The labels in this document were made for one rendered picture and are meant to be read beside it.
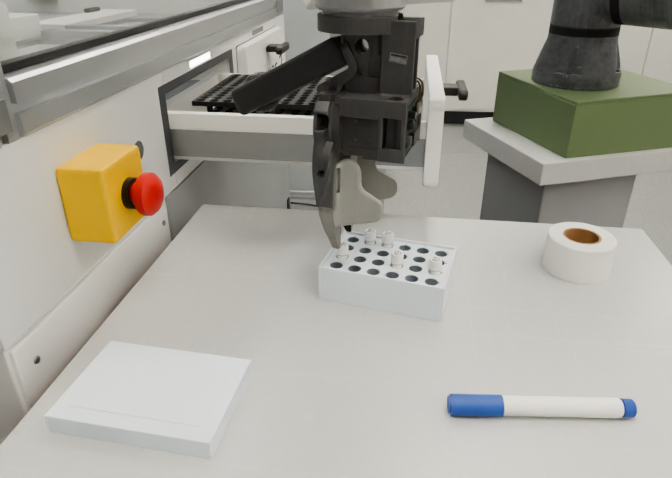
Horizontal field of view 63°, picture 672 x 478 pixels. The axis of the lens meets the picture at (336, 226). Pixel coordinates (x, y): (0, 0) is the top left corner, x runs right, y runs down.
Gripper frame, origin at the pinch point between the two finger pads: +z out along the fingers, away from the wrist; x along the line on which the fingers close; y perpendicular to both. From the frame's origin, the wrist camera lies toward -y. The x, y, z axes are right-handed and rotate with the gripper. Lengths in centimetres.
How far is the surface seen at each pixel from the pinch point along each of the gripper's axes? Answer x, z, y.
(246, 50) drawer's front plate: 40, -9, -30
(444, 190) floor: 211, 83, -14
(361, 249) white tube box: 2.4, 3.6, 2.0
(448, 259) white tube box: 2.9, 3.4, 11.1
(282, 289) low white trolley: -2.8, 6.9, -4.9
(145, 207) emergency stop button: -9.8, -4.1, -14.6
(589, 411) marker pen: -11.9, 5.8, 23.8
